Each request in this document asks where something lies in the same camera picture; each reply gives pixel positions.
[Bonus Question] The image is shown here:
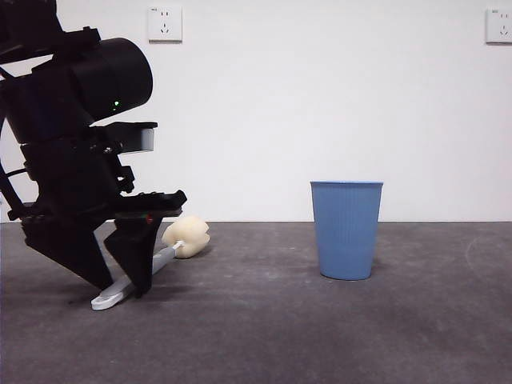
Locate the grey-handled sponge cup brush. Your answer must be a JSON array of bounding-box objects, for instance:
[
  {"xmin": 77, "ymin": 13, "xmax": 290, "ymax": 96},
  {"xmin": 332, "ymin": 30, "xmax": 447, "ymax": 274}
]
[{"xmin": 90, "ymin": 214, "xmax": 211, "ymax": 312}]

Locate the blue ribbed plastic cup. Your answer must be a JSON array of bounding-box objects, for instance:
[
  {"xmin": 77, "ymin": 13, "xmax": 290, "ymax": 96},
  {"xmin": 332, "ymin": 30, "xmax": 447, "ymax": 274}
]
[{"xmin": 310, "ymin": 180, "xmax": 385, "ymax": 282}]

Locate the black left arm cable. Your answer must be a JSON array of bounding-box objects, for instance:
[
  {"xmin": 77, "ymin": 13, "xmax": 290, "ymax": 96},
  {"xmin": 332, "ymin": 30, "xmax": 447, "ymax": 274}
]
[{"xmin": 0, "ymin": 170, "xmax": 31, "ymax": 221}]

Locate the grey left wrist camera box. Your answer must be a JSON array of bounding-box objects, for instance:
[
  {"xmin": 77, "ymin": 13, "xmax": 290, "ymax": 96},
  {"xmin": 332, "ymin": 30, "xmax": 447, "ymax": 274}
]
[{"xmin": 92, "ymin": 121, "xmax": 159, "ymax": 155}]

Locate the white wall socket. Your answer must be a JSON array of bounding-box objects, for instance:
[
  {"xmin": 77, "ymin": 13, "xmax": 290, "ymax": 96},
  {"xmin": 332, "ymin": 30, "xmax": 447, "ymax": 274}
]
[
  {"xmin": 485, "ymin": 8, "xmax": 512, "ymax": 45},
  {"xmin": 148, "ymin": 6, "xmax": 184, "ymax": 44}
]

